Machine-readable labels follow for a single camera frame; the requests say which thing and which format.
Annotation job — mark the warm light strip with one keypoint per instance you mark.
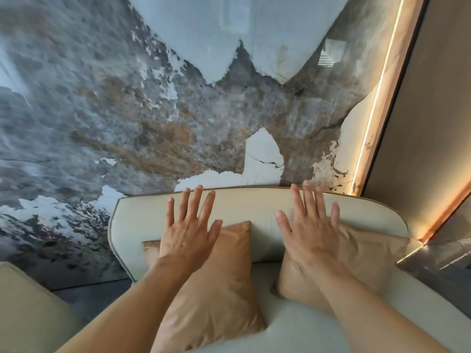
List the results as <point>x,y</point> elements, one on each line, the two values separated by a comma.
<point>447,215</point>
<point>375,106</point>

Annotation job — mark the person's right little finger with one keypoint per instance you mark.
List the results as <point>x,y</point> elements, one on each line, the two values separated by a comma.
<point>335,215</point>

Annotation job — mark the beige upholstered seat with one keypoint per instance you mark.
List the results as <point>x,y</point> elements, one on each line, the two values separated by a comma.
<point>29,312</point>

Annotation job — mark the person's left thumb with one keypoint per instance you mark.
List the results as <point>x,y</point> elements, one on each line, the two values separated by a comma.
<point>215,234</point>

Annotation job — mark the person's left little finger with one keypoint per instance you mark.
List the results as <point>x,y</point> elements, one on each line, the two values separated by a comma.
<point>170,213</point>

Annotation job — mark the person's right middle finger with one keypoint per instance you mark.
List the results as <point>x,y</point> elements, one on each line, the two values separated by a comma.
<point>309,200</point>

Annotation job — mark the person's left middle finger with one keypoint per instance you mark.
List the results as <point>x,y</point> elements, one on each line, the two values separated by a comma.
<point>196,203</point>

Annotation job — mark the person's right thumb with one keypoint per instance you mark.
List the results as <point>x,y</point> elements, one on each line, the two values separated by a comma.
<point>284,226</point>

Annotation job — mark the person's left forearm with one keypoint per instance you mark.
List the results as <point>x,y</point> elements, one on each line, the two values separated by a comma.
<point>139,312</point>

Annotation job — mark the tan square cushion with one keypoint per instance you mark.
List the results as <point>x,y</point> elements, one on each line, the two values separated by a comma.
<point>368,260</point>
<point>220,290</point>

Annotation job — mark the person's left hand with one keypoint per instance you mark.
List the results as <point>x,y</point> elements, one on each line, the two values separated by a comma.
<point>186,240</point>

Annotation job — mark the cream upholstered sofa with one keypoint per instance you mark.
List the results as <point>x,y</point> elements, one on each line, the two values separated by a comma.
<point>257,213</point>

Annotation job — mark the person's right hand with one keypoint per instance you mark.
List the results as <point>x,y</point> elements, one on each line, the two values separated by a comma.
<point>311,238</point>

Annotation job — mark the person's right forearm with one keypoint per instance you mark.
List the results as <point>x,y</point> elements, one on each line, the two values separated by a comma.
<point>360,312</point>

